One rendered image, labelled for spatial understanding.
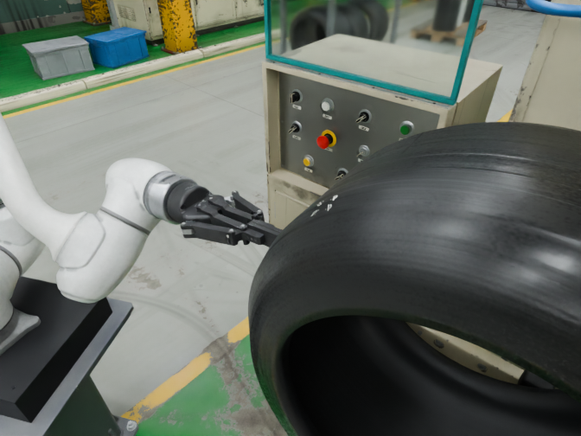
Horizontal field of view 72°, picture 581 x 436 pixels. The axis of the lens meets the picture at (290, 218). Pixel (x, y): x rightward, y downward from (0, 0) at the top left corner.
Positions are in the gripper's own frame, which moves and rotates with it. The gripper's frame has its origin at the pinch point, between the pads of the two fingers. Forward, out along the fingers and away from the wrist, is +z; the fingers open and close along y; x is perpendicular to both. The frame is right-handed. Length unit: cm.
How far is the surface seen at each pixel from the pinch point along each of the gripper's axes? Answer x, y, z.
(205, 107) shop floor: 83, 216, -292
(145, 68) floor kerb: 59, 243, -425
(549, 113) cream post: -14.4, 24.5, 28.9
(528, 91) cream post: -17.0, 24.4, 26.1
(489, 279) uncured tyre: -14.6, -10.4, 32.2
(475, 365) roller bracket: 34.4, 22.2, 27.4
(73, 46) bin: 25, 193, -482
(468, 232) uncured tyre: -16.5, -8.4, 29.8
